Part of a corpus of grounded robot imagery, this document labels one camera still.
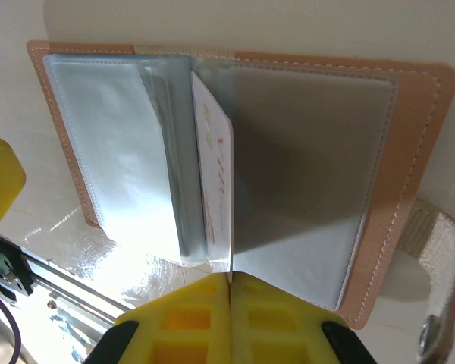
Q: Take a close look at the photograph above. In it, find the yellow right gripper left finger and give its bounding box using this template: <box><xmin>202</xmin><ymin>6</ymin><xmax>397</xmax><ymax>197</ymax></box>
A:
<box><xmin>83</xmin><ymin>271</ymin><xmax>233</xmax><ymax>364</ymax></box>

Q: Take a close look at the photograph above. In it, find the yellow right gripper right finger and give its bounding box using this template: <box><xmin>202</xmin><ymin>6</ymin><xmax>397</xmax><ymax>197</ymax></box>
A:
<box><xmin>231</xmin><ymin>271</ymin><xmax>378</xmax><ymax>364</ymax></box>

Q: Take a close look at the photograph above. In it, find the white floral card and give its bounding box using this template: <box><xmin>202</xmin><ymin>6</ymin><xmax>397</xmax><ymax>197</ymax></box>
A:
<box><xmin>190</xmin><ymin>71</ymin><xmax>235</xmax><ymax>274</ymax></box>

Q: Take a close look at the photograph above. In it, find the tan leather card holder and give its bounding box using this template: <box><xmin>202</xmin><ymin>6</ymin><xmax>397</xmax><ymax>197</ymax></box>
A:
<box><xmin>25</xmin><ymin>39</ymin><xmax>455</xmax><ymax>364</ymax></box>

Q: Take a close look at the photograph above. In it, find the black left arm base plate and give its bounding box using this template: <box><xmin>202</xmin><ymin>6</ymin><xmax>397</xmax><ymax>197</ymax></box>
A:
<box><xmin>0</xmin><ymin>233</ymin><xmax>36</xmax><ymax>304</ymax></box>

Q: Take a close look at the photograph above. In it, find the long aluminium base rail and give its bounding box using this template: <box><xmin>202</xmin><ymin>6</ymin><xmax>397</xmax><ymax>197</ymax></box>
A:
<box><xmin>20</xmin><ymin>249</ymin><xmax>130</xmax><ymax>335</ymax></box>

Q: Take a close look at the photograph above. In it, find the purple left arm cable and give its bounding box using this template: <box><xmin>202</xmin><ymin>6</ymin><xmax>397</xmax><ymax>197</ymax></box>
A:
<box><xmin>0</xmin><ymin>293</ymin><xmax>24</xmax><ymax>364</ymax></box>

